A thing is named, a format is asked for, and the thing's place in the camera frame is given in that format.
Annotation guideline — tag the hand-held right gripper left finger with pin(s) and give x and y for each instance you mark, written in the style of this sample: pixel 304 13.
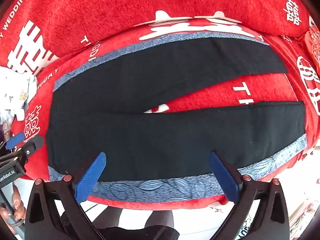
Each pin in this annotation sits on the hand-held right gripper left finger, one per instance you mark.
pixel 90 177

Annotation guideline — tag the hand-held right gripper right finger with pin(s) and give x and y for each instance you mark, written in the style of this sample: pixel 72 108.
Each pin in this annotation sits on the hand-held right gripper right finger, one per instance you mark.
pixel 225 180

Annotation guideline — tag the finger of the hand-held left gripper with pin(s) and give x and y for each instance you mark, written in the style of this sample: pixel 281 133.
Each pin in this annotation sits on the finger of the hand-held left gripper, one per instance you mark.
pixel 14 140
pixel 35 143

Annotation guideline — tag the black pants with blue stripe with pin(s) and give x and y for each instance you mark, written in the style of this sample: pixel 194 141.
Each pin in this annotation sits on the black pants with blue stripe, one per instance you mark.
pixel 150 135

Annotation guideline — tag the person's left hand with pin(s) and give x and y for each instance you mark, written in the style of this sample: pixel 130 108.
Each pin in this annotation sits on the person's left hand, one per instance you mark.
pixel 18 201

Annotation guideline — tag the white floral cloth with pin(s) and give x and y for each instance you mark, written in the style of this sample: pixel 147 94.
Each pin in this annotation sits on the white floral cloth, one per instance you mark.
pixel 15 90

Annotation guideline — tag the red printed sofa seat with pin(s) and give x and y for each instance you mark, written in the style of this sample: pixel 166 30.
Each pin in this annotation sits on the red printed sofa seat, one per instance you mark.
pixel 212 92

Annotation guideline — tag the red patterned pillow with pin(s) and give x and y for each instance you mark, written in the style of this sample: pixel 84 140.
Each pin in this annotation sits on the red patterned pillow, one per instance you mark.
pixel 313 45

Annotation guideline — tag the red printed sofa backrest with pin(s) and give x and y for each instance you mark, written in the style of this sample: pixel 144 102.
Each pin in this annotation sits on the red printed sofa backrest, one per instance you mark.
pixel 125 5

